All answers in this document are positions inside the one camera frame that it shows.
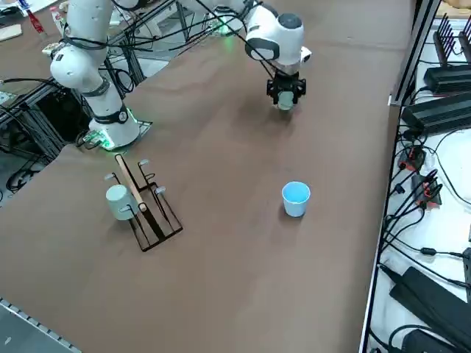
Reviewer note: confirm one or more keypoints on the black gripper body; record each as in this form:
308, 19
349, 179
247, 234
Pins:
286, 82

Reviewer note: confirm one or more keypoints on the pale green plastic cup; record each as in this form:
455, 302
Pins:
286, 102

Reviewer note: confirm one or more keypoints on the blue plastic cup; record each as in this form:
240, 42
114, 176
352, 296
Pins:
294, 206

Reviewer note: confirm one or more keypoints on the black red power strip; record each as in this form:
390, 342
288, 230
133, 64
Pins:
427, 195
412, 160

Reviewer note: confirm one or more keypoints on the finned grey power brick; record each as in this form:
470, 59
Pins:
438, 112

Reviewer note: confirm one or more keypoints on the finned black power brick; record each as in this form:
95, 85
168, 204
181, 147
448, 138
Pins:
449, 79

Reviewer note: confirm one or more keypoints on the long black power brick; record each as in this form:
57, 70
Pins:
423, 294

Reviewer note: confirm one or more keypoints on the red white packet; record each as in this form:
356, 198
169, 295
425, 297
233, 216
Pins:
35, 20

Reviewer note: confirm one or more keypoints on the black power adapter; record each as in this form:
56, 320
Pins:
434, 342

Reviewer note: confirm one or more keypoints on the aluminium frame post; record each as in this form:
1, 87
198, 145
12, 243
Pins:
416, 48

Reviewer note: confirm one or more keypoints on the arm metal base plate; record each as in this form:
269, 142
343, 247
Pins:
143, 127

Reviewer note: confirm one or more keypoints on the aluminium frame rail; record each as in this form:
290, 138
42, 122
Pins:
22, 320

